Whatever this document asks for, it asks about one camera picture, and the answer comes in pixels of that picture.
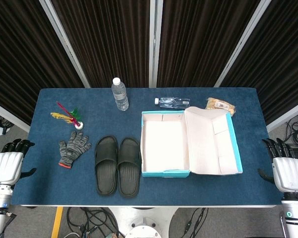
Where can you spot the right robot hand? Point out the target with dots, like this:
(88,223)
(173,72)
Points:
(288,173)

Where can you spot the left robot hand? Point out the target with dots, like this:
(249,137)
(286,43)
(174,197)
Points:
(7,166)

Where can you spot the black rubber slipper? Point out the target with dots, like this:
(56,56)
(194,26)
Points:
(106,173)
(128,176)

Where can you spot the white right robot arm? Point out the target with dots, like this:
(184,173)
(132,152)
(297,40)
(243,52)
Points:
(294,213)

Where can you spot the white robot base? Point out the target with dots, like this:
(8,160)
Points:
(144,230)

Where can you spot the light blue shoe box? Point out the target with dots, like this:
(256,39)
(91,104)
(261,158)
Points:
(164,143)

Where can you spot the grey knit work glove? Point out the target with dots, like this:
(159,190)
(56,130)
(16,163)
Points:
(72,148)

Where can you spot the colourful feather shuttlecock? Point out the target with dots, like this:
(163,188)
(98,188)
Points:
(78,124)

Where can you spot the brown snack packet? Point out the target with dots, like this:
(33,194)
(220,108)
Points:
(219,105)

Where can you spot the blue felt table cover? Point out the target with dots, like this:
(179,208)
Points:
(188,193)

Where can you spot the dark brown pleated curtain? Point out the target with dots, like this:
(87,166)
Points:
(109,37)
(20,49)
(283,49)
(198,37)

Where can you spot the clear upright water bottle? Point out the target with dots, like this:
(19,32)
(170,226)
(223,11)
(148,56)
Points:
(120,95)

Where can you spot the flattened water bottle blue label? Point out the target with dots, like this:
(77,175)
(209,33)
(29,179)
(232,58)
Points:
(172,102)

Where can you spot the grey metal partition post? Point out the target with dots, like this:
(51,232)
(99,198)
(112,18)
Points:
(241,44)
(288,115)
(155,42)
(7,114)
(64,42)

